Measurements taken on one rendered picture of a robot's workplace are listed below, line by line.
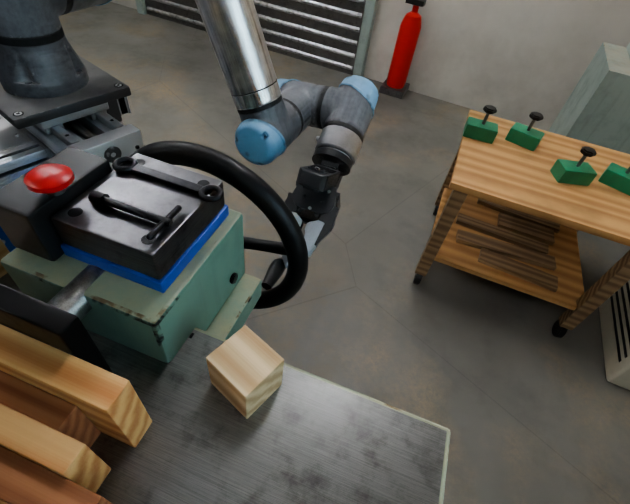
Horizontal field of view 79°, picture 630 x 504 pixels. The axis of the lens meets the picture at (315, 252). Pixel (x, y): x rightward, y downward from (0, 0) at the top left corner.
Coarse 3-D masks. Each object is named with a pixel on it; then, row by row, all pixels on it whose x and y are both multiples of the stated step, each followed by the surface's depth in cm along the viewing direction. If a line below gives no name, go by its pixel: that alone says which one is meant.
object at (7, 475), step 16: (0, 448) 22; (0, 464) 21; (16, 464) 21; (32, 464) 21; (0, 480) 21; (16, 480) 21; (32, 480) 21; (48, 480) 21; (64, 480) 21; (0, 496) 20; (16, 496) 20; (32, 496) 20; (48, 496) 21; (64, 496) 21; (80, 496) 21; (96, 496) 21
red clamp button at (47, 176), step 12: (36, 168) 27; (48, 168) 27; (60, 168) 27; (24, 180) 26; (36, 180) 26; (48, 180) 26; (60, 180) 26; (72, 180) 27; (36, 192) 26; (48, 192) 26
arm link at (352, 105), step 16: (352, 80) 67; (368, 80) 67; (336, 96) 66; (352, 96) 65; (368, 96) 66; (320, 112) 67; (336, 112) 65; (352, 112) 65; (368, 112) 66; (352, 128) 64
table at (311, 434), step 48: (240, 288) 41; (96, 336) 32; (144, 384) 30; (192, 384) 30; (288, 384) 31; (336, 384) 32; (192, 432) 28; (240, 432) 28; (288, 432) 29; (336, 432) 29; (384, 432) 29; (432, 432) 30; (144, 480) 25; (192, 480) 26; (240, 480) 26; (288, 480) 26; (336, 480) 27; (384, 480) 27; (432, 480) 27
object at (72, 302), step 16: (80, 272) 29; (96, 272) 29; (0, 288) 23; (64, 288) 28; (80, 288) 28; (0, 304) 23; (16, 304) 23; (32, 304) 23; (48, 304) 23; (64, 304) 27; (80, 304) 28; (0, 320) 24; (16, 320) 23; (32, 320) 22; (48, 320) 22; (64, 320) 22; (80, 320) 28; (32, 336) 24; (48, 336) 23; (64, 336) 22; (80, 336) 23; (80, 352) 24; (96, 352) 26
